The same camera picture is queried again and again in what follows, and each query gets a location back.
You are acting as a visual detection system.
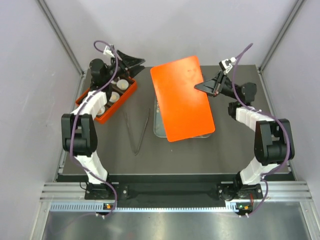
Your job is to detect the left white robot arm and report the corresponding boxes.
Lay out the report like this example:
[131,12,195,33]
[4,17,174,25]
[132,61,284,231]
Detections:
[61,50,145,199]

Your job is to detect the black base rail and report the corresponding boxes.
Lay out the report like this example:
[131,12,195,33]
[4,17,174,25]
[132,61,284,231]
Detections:
[57,174,263,204]

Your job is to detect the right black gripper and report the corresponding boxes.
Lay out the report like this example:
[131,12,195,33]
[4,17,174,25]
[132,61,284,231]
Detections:
[193,70,240,101]

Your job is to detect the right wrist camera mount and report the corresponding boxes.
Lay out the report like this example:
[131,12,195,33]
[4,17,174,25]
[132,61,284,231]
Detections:
[219,57,237,75]

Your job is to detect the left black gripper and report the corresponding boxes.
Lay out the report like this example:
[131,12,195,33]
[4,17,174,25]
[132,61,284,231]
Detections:
[104,49,145,83]

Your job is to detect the floral blue tray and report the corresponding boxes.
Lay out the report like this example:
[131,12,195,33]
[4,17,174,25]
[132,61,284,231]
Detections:
[152,97,213,139]

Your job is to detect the metal tongs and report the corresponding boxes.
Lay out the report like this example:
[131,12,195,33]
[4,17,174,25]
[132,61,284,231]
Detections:
[123,108,151,156]

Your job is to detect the grey cable duct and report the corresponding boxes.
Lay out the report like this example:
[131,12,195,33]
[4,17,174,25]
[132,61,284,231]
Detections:
[50,202,252,213]

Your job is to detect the orange box lid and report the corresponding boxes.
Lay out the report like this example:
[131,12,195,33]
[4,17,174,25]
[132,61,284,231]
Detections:
[150,55,216,142]

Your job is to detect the orange chocolate box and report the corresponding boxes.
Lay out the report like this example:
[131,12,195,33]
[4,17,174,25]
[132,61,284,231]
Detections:
[72,76,138,124]

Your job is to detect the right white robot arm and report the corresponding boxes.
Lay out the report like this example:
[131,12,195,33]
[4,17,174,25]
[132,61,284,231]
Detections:
[194,71,295,201]

